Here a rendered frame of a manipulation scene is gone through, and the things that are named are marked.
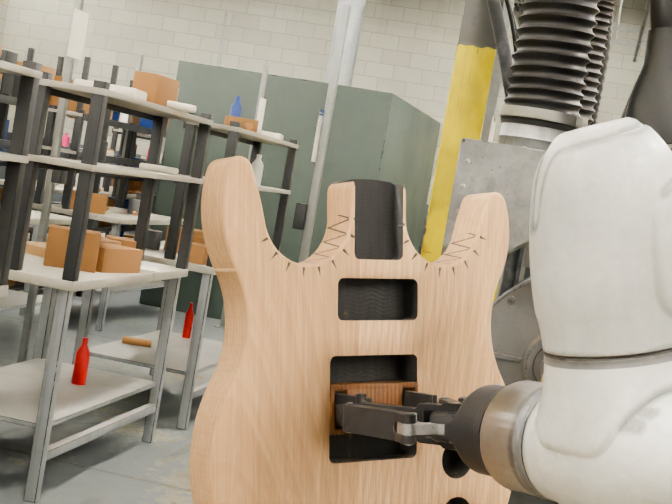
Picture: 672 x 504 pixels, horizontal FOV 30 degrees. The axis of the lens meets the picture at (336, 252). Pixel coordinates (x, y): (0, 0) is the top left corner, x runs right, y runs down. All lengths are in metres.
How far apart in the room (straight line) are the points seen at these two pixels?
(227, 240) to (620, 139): 0.39
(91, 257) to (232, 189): 4.36
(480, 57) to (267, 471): 7.98
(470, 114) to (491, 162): 7.52
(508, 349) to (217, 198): 0.75
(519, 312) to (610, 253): 0.91
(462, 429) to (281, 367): 0.20
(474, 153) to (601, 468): 0.67
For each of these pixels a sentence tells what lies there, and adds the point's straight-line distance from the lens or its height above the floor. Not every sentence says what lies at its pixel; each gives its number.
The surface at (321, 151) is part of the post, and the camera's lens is 6.73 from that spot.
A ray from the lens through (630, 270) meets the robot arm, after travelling 0.88.
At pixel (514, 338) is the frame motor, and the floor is 1.28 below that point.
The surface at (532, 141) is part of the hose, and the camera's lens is 1.64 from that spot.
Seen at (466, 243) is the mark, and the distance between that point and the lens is 1.28.
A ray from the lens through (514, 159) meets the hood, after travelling 1.48.
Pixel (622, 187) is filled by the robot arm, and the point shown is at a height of 1.48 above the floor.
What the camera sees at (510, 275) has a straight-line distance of 2.08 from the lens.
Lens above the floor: 1.45
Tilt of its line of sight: 3 degrees down
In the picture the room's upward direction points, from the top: 10 degrees clockwise
